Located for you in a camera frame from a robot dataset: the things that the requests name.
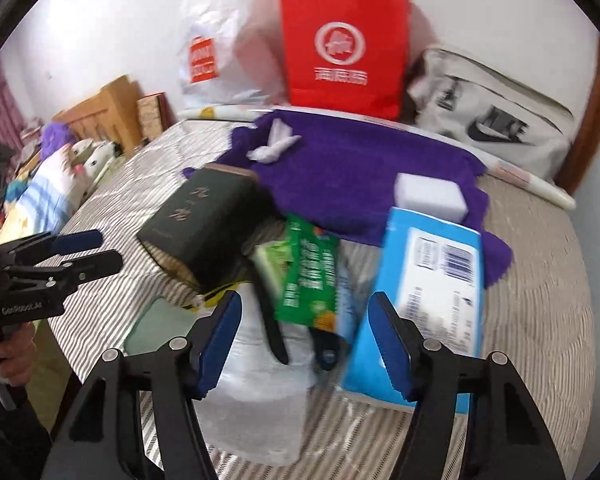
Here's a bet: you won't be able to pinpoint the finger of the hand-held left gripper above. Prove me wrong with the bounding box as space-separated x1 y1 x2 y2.
4 250 123 293
0 230 104 266

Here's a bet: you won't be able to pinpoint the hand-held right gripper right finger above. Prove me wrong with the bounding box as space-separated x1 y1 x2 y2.
367 291 568 480

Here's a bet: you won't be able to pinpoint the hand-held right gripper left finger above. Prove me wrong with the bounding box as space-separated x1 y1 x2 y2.
40 290 244 480

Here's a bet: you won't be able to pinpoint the yellow pouch with black straps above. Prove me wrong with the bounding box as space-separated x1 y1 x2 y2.
195 255 341 372

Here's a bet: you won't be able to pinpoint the green snack packet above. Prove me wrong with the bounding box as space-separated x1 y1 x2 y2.
274 214 341 333

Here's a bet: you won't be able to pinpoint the person's left hand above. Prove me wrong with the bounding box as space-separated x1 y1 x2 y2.
0 324 39 397

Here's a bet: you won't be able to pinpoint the colourful patterned bedding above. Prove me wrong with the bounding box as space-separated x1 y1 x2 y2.
0 155 86 246

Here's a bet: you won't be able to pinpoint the white plastic packet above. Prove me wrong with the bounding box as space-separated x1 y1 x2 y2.
195 280 331 466

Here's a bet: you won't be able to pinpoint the mint green cloth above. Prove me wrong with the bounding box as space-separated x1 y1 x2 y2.
124 297 201 361

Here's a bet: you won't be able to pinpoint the white plush toys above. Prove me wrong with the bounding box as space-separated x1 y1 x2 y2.
70 139 118 181

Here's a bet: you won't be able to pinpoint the blue tissue pack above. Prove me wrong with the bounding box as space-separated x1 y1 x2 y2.
340 206 483 413

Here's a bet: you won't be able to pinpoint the light green wipes pack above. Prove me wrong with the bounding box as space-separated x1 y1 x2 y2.
252 240 301 301

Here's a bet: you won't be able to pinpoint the purple plush toy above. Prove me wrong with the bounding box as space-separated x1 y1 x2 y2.
40 122 73 153

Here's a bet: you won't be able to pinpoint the dark green tin box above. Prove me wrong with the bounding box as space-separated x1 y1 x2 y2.
136 162 281 293

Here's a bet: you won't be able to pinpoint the wooden headboard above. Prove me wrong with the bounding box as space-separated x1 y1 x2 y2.
52 75 143 158

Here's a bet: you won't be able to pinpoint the brown printed box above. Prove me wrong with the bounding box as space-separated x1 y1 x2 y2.
137 92 176 143

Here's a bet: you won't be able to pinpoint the pink curtain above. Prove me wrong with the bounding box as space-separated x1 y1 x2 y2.
0 60 26 151

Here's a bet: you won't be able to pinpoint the white sponge block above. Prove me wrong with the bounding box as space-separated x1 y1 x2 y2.
394 172 468 225

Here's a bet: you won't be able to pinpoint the purple towel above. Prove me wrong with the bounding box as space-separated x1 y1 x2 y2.
182 110 513 291

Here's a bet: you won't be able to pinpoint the white cloth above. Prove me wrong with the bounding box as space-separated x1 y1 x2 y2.
246 119 303 165

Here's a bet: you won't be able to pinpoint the rolled fruit print mat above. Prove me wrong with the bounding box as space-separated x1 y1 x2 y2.
177 105 578 211

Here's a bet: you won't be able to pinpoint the white plastic shopping bag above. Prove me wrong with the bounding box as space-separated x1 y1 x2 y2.
180 0 288 108

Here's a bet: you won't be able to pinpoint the grey fabric bag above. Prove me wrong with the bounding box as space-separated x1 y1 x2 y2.
406 47 576 186

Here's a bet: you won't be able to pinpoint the red paper bag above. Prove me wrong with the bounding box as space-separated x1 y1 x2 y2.
279 0 412 122

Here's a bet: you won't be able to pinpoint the wooden frame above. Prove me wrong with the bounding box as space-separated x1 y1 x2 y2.
555 35 600 196

